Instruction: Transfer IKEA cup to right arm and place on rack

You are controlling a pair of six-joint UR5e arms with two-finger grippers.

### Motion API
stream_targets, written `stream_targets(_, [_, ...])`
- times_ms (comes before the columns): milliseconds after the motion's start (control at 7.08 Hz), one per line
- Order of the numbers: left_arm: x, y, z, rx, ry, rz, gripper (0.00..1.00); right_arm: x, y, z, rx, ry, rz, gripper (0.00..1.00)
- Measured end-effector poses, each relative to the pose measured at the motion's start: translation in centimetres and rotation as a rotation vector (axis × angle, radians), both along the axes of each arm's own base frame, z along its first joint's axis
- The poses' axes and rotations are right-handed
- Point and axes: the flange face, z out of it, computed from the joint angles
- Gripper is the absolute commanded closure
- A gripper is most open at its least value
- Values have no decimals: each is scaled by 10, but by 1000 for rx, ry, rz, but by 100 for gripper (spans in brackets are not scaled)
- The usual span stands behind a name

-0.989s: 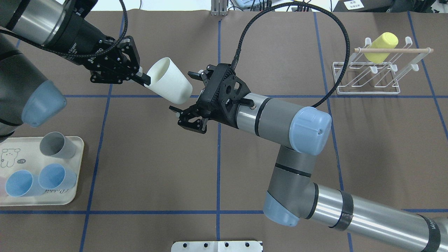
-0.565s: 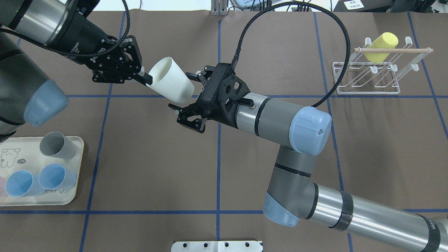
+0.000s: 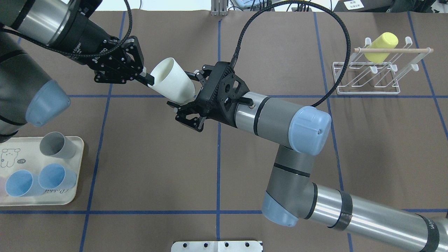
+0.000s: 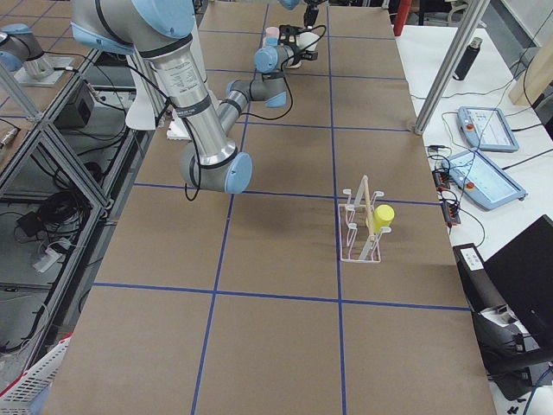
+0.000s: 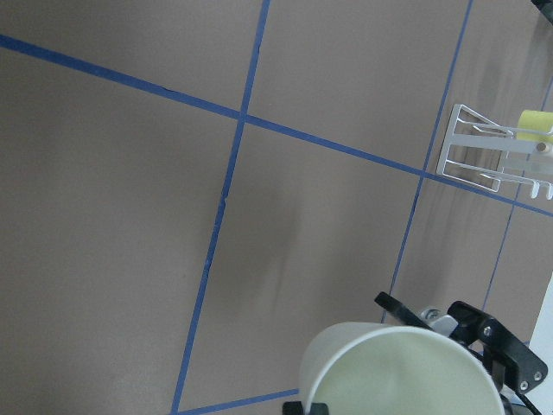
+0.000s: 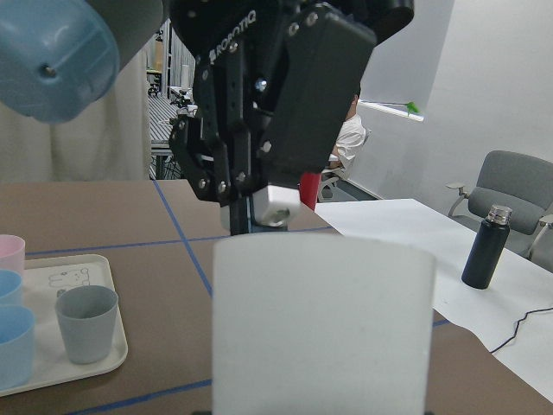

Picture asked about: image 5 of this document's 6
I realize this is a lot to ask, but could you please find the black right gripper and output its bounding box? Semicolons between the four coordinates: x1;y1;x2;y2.
374;291;548;414

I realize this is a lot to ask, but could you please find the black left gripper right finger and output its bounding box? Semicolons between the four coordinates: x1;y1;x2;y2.
308;403;328;415

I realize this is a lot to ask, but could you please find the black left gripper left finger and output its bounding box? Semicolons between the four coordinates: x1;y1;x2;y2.
282;401;304;415

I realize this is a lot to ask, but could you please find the pale cream plastic cup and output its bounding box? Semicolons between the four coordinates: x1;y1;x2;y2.
299;322;505;414

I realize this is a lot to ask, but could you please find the yellow plastic cup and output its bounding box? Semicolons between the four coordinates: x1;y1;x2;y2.
517;110;553;143

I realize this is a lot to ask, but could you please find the white wire cup rack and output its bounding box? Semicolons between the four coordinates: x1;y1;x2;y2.
435;104;552;201

